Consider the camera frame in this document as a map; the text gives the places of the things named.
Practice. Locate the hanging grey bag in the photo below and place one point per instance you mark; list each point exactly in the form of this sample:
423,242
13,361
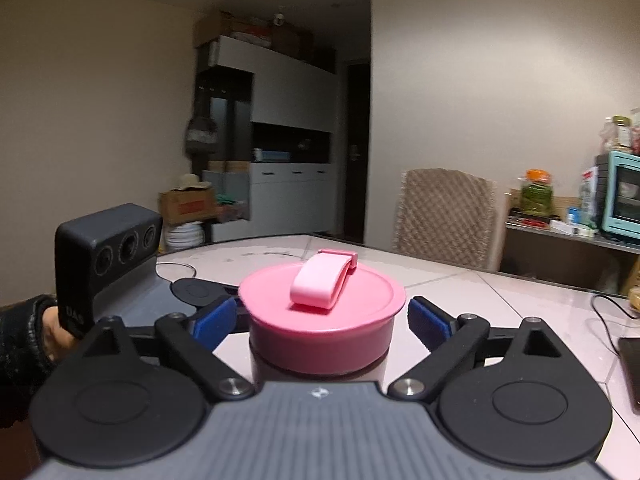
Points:
201,135

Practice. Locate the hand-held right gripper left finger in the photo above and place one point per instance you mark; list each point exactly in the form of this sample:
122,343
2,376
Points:
215,322

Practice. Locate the straw hat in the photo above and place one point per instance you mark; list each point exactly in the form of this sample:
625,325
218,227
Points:
192,182

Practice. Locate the stack of white plates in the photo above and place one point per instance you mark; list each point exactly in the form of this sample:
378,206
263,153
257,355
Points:
184,237

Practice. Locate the wooden side shelf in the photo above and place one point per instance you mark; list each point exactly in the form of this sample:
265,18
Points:
560,255

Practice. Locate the chair with quilted beige cover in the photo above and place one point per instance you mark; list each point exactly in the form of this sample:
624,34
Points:
445,220

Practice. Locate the black smartphone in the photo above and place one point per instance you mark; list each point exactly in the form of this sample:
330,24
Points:
631,375

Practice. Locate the white and red snack bag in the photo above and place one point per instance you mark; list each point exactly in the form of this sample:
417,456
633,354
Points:
589,197

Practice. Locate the pink bottle cap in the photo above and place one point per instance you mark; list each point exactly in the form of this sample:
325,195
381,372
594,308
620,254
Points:
320,310

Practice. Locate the dark door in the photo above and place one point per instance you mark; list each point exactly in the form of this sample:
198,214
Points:
357,155

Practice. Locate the person's left hand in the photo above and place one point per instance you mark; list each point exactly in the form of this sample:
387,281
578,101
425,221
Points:
59,332

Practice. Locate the teal toaster oven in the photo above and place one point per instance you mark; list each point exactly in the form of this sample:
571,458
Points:
624,200

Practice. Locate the white security camera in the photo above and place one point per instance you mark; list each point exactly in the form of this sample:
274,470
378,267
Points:
279,19

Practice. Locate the white and black cabinet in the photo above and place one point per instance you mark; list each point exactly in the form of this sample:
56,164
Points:
290,135

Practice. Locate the cardboard box with red label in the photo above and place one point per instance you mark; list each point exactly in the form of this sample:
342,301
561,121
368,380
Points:
187,207

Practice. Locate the small white and blue box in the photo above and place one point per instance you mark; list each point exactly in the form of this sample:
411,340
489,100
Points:
575,222

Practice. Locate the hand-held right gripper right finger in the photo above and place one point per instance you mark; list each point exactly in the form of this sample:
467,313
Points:
430,324

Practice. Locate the glass jar with pale contents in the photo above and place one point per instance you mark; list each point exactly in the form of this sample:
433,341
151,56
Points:
617,135

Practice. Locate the green jar with orange lid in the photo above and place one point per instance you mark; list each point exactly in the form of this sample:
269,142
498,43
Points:
537,195

